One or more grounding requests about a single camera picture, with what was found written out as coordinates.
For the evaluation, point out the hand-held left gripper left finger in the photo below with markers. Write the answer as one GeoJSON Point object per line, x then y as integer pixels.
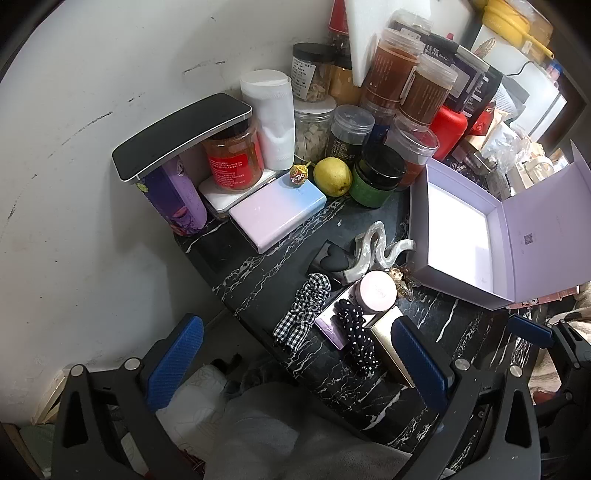
{"type": "Point", "coordinates": [175, 364]}

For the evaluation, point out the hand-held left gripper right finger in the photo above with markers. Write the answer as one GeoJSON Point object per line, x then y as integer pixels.
{"type": "Point", "coordinates": [420, 364]}

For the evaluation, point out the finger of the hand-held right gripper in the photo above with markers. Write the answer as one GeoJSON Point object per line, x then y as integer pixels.
{"type": "Point", "coordinates": [531, 330]}

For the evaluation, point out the gold rectangular box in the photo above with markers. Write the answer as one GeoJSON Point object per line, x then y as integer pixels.
{"type": "Point", "coordinates": [392, 346]}

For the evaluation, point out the black polka dot scrunchie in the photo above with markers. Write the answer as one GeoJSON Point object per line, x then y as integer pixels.
{"type": "Point", "coordinates": [355, 339]}

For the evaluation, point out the pink round compact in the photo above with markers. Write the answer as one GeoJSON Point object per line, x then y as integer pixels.
{"type": "Point", "coordinates": [378, 293]}

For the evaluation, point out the gold ornament hair clip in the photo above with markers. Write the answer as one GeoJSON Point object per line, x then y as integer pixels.
{"type": "Point", "coordinates": [400, 278]}

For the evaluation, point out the purple box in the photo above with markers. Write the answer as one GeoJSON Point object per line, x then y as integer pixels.
{"type": "Point", "coordinates": [330, 325]}

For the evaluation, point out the lavender cardboard box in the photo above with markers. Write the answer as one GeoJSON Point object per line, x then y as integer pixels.
{"type": "Point", "coordinates": [540, 221]}

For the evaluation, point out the pearl white hair claw clip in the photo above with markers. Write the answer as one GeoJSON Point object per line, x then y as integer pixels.
{"type": "Point", "coordinates": [369, 251]}

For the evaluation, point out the black white gingham scrunchie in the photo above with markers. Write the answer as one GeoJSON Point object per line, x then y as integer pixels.
{"type": "Point", "coordinates": [302, 309]}

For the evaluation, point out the black heart sponge case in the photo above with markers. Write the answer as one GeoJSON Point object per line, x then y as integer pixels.
{"type": "Point", "coordinates": [330, 263]}

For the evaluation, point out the beige fuzzy blanket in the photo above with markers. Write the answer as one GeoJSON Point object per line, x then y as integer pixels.
{"type": "Point", "coordinates": [570, 318]}

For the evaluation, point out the grey cloth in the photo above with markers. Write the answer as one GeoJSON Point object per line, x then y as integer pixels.
{"type": "Point", "coordinates": [277, 429]}

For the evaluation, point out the purple bottle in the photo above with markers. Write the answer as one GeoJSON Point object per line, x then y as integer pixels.
{"type": "Point", "coordinates": [173, 205]}

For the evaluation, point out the white flat base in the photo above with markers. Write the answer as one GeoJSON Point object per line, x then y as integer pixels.
{"type": "Point", "coordinates": [231, 196]}

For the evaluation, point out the pastel pink blue power bank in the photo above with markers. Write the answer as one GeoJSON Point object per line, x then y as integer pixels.
{"type": "Point", "coordinates": [277, 212]}

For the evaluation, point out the clear plastic bag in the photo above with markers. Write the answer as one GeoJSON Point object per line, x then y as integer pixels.
{"type": "Point", "coordinates": [498, 143]}

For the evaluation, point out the green jar black lid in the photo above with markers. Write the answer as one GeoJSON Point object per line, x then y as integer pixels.
{"type": "Point", "coordinates": [376, 177]}

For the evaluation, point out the red label jar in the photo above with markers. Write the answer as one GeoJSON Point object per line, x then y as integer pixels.
{"type": "Point", "coordinates": [233, 159]}

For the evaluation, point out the red plastic container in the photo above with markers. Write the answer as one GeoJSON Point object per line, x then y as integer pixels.
{"type": "Point", "coordinates": [450, 131]}

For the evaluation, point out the red snack bag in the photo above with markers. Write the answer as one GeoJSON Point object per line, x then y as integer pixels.
{"type": "Point", "coordinates": [482, 121]}

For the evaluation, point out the clear jar reddish contents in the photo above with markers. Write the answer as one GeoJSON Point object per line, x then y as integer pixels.
{"type": "Point", "coordinates": [411, 150]}

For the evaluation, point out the colourful lollipop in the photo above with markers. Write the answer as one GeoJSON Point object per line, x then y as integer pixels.
{"type": "Point", "coordinates": [298, 175]}

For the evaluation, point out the black silver-rimmed appliance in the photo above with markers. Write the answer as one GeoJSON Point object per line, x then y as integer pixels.
{"type": "Point", "coordinates": [180, 134]}

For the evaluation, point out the white appliance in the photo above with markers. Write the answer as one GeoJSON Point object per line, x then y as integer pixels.
{"type": "Point", "coordinates": [531, 87]}

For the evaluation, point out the small clear jar dark contents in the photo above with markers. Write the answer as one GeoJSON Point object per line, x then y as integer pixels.
{"type": "Point", "coordinates": [348, 131]}

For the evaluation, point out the nut jar white lid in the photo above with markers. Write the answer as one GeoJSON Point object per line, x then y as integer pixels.
{"type": "Point", "coordinates": [314, 131]}

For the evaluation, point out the tall brown clear jar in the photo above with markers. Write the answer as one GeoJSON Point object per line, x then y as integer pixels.
{"type": "Point", "coordinates": [392, 69]}
{"type": "Point", "coordinates": [425, 94]}

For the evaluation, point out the white paper towel roll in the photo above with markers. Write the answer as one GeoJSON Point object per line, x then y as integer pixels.
{"type": "Point", "coordinates": [270, 120]}

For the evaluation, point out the black printed bag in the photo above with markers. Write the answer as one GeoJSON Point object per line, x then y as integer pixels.
{"type": "Point", "coordinates": [466, 74]}

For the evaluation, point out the amber jar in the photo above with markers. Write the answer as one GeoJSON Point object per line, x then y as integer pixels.
{"type": "Point", "coordinates": [344, 81]}

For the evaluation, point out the yellow plastic container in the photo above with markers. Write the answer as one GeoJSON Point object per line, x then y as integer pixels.
{"type": "Point", "coordinates": [512, 18]}

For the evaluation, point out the clear jar black lid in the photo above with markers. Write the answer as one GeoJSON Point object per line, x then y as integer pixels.
{"type": "Point", "coordinates": [311, 69]}

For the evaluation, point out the white foam board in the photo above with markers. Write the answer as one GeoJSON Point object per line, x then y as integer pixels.
{"type": "Point", "coordinates": [369, 37]}

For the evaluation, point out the dark brown clear jar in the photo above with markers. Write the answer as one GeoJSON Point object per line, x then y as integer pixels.
{"type": "Point", "coordinates": [408, 21]}

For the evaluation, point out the red cap jar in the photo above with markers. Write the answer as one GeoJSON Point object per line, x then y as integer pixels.
{"type": "Point", "coordinates": [339, 23]}

